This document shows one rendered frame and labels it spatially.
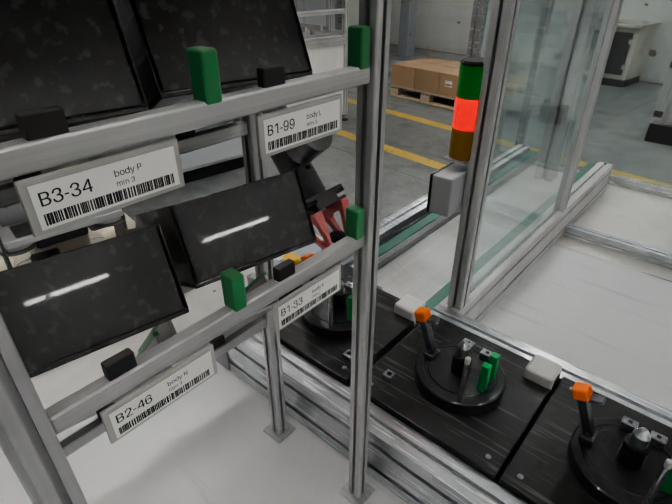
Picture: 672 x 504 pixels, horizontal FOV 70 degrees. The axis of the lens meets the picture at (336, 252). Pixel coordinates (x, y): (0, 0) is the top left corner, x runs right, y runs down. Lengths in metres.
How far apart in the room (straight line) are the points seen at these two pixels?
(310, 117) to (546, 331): 0.87
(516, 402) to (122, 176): 0.67
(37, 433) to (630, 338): 1.09
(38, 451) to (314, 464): 0.54
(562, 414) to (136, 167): 0.69
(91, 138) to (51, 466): 0.21
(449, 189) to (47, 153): 0.65
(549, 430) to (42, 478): 0.64
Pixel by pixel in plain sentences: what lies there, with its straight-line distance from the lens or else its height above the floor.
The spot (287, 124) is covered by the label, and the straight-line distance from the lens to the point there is 0.36.
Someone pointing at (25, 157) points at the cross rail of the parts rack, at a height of 1.47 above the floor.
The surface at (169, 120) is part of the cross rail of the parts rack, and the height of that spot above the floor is 1.47.
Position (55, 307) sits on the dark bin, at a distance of 0.39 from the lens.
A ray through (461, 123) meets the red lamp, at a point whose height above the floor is 1.32.
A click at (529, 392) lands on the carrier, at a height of 0.97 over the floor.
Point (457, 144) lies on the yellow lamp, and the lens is 0.84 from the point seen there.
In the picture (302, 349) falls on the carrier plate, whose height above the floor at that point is 0.97.
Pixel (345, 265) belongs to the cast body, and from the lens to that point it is 0.83.
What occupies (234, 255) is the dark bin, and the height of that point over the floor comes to 1.32.
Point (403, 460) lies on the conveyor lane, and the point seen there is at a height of 0.95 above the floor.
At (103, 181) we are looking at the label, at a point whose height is 1.44.
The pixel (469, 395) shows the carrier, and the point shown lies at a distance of 0.78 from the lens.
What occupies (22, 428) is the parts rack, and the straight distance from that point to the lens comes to 0.34.
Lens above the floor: 1.54
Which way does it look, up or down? 31 degrees down
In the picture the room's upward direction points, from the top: straight up
